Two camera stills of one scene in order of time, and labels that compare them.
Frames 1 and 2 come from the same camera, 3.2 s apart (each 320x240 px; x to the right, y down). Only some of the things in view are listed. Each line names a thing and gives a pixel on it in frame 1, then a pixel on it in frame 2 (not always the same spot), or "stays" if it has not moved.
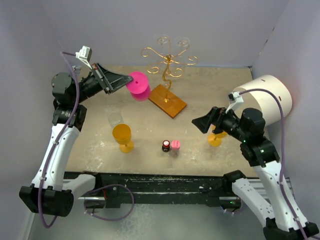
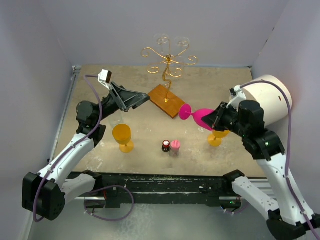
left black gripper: x=111 y=80 -> x=127 y=99
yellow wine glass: x=122 y=133 stays
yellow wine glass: x=214 y=139 stays
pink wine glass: x=139 y=87 -> x=185 y=113
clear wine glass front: x=114 y=118 stays
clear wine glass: x=161 y=39 stays
